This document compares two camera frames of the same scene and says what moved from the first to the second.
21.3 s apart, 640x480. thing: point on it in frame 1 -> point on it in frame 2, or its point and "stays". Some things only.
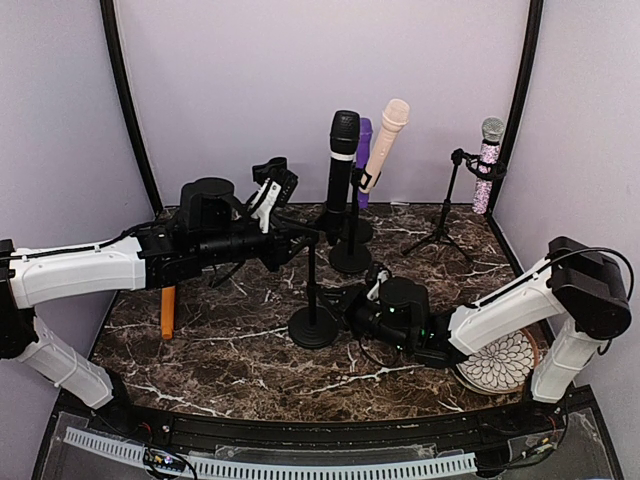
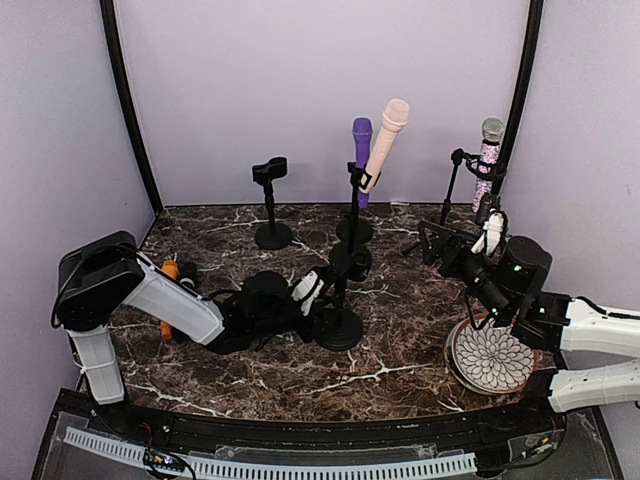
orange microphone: [168, 298] -> [171, 268]
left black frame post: [110, 25] stays
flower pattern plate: [504, 368] stays
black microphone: [344, 132] -> [188, 274]
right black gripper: [343, 316] -> [460, 240]
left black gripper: [280, 253] -> [320, 320]
